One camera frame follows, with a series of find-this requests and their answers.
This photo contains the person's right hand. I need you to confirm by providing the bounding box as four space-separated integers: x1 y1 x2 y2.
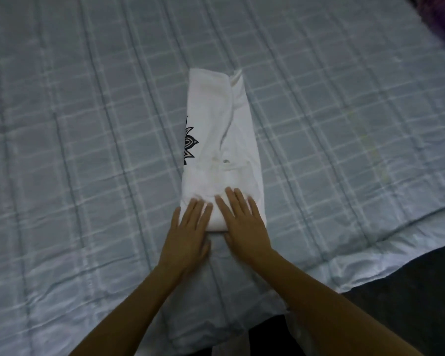
215 187 274 266

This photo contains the person's left hand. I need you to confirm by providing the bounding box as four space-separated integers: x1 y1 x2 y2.
158 198 214 275

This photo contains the white printed t-shirt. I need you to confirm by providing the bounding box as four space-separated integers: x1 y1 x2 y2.
179 67 268 234

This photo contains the person's right forearm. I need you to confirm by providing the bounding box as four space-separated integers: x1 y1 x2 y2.
253 248 426 356

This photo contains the person's left forearm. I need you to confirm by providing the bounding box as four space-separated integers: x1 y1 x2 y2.
69 262 188 356

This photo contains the light blue plaid quilt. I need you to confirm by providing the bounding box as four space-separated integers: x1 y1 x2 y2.
0 0 445 356

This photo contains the purple cloth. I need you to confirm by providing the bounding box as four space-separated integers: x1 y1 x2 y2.
407 0 445 56

